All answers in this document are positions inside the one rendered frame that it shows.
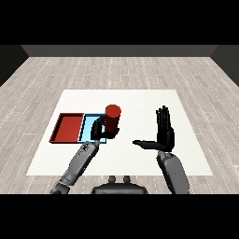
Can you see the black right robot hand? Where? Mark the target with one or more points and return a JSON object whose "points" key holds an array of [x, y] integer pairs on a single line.
{"points": [[165, 137]]}

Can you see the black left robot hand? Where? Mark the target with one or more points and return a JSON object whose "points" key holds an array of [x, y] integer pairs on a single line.
{"points": [[98, 130]]}

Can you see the red can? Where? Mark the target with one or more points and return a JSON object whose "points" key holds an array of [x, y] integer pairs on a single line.
{"points": [[112, 119]]}

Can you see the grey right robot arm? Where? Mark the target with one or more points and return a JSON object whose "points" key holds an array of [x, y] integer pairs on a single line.
{"points": [[173, 171]]}

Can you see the light blue shallow open box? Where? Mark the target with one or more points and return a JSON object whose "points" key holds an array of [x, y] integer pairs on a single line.
{"points": [[87, 127]]}

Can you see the red shallow open box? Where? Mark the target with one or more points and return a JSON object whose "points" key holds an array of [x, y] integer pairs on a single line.
{"points": [[67, 128]]}

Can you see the dark grey robot body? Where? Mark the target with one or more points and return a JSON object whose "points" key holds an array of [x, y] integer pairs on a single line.
{"points": [[119, 187]]}

